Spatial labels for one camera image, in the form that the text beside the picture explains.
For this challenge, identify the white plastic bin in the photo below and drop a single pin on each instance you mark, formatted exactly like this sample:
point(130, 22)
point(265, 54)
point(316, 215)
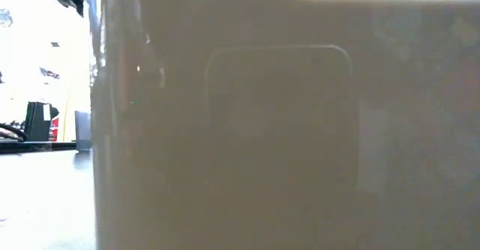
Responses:
point(262, 130)

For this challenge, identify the smoky grey plastic bin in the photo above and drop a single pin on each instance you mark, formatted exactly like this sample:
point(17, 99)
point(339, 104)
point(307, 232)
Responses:
point(83, 130)

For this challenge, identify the red object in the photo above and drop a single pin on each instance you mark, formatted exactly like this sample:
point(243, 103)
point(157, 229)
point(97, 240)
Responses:
point(55, 130)

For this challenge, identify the black box white label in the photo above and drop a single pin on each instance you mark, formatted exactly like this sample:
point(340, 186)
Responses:
point(35, 122)

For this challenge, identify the black table frame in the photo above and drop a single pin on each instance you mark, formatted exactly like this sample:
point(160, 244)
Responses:
point(37, 147)

